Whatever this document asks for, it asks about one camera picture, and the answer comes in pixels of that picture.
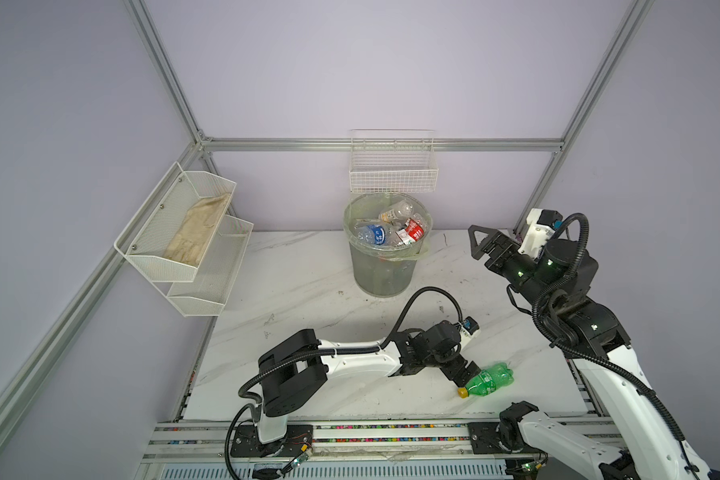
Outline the red cap crushed bottle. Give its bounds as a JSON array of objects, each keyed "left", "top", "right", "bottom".
[{"left": 397, "top": 214, "right": 427, "bottom": 245}]

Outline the blue label front bottle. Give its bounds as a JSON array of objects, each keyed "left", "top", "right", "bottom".
[{"left": 354, "top": 222, "right": 401, "bottom": 247}]

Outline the white mesh shelf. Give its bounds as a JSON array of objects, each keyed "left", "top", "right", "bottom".
[
  {"left": 114, "top": 164, "right": 236, "bottom": 283},
  {"left": 167, "top": 215, "right": 254, "bottom": 317}
]

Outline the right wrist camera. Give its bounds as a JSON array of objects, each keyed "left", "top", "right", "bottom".
[{"left": 518, "top": 208, "right": 563, "bottom": 260}]

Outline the green soda bottle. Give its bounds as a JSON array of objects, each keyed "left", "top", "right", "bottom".
[{"left": 457, "top": 362, "right": 514, "bottom": 398}]

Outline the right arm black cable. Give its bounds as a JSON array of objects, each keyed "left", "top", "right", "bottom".
[{"left": 506, "top": 212, "right": 697, "bottom": 475}]

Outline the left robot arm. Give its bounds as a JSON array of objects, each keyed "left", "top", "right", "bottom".
[{"left": 238, "top": 317, "right": 480, "bottom": 457}]

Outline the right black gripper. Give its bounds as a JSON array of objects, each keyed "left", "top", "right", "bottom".
[{"left": 463, "top": 222, "right": 553, "bottom": 315}]

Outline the yellow cap clear bottle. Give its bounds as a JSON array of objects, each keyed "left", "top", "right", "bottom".
[{"left": 378, "top": 200, "right": 415, "bottom": 224}]

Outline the grey mesh waste bin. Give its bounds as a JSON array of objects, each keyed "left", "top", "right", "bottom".
[{"left": 343, "top": 193, "right": 433, "bottom": 298}]

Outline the aluminium front rail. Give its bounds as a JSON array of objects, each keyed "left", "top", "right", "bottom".
[{"left": 133, "top": 415, "right": 652, "bottom": 480}]

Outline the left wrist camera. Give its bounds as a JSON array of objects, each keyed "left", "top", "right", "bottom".
[{"left": 458, "top": 316, "right": 480, "bottom": 348}]

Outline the beige cloth in shelf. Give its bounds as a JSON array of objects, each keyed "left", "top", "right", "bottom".
[{"left": 164, "top": 193, "right": 231, "bottom": 267}]

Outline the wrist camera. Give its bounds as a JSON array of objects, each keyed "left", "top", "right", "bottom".
[
  {"left": 458, "top": 316, "right": 480, "bottom": 348},
  {"left": 518, "top": 208, "right": 563, "bottom": 260}
]

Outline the lower white mesh shelf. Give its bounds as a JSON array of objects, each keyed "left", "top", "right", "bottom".
[{"left": 167, "top": 215, "right": 254, "bottom": 317}]

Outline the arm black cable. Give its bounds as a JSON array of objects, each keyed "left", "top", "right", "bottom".
[
  {"left": 506, "top": 212, "right": 697, "bottom": 475},
  {"left": 223, "top": 286, "right": 466, "bottom": 480}
]

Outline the upper white mesh shelf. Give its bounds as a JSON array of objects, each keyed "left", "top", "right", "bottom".
[{"left": 114, "top": 164, "right": 236, "bottom": 283}]

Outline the green plastic bin liner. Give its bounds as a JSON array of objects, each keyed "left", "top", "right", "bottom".
[{"left": 343, "top": 193, "right": 433, "bottom": 261}]

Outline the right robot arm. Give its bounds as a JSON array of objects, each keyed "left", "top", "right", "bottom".
[{"left": 468, "top": 210, "right": 720, "bottom": 479}]

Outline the white wire wall basket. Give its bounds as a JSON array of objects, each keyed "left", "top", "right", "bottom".
[{"left": 349, "top": 129, "right": 439, "bottom": 194}]

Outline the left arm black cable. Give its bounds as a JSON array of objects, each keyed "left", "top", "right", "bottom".
[{"left": 223, "top": 286, "right": 466, "bottom": 480}]

